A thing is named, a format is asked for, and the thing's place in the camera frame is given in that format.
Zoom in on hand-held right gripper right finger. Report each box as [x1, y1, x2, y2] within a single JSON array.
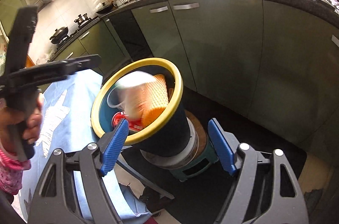
[[207, 118, 310, 224]]

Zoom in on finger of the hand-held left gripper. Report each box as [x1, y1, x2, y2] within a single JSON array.
[[5, 5, 39, 73], [0, 54, 102, 88]]

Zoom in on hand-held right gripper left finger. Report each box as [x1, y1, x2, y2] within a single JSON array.
[[28, 119, 130, 224]]

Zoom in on red soda can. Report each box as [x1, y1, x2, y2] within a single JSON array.
[[113, 111, 145, 132]]

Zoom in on clear plastic cup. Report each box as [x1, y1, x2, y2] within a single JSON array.
[[107, 72, 157, 118]]

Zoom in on dark bin with yellow rim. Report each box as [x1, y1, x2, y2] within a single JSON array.
[[90, 58, 198, 153]]

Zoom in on orange ridged wrapper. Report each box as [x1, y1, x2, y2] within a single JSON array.
[[138, 74, 170, 127]]

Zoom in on person's left forearm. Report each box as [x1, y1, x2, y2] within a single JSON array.
[[0, 146, 32, 195]]

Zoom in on person's left hand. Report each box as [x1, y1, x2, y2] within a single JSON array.
[[0, 93, 45, 158]]

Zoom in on green stool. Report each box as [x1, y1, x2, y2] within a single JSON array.
[[140, 109, 220, 182]]

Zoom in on black wok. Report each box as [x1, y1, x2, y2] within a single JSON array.
[[95, 1, 115, 15], [49, 26, 71, 45]]

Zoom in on blue star blanket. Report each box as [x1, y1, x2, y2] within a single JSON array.
[[13, 72, 159, 224]]

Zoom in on green base cabinets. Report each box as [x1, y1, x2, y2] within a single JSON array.
[[49, 0, 339, 169]]

